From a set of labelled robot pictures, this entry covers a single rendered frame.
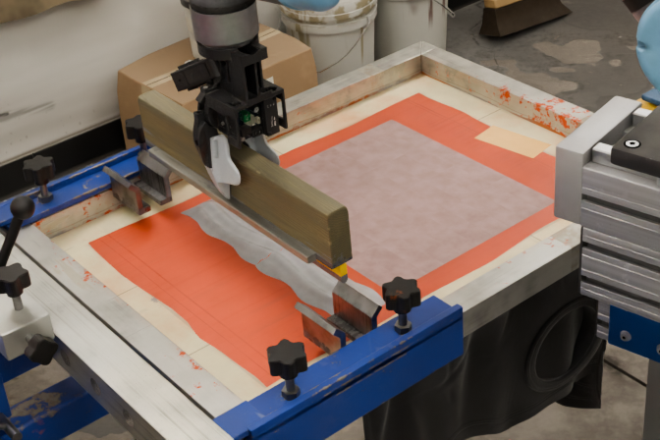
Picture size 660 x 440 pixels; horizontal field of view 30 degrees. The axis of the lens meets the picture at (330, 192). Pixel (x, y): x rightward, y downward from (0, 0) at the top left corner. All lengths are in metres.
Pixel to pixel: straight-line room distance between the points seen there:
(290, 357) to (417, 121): 0.71
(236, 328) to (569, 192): 0.44
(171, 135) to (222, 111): 0.20
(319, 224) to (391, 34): 2.80
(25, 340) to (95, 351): 0.08
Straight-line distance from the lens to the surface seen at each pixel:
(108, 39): 3.79
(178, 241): 1.68
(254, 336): 1.49
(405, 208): 1.69
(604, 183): 1.31
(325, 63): 3.91
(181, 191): 1.79
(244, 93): 1.39
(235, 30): 1.38
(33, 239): 1.68
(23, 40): 3.65
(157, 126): 1.63
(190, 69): 1.47
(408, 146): 1.84
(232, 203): 1.51
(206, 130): 1.46
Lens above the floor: 1.87
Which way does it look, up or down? 32 degrees down
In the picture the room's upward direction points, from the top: 5 degrees counter-clockwise
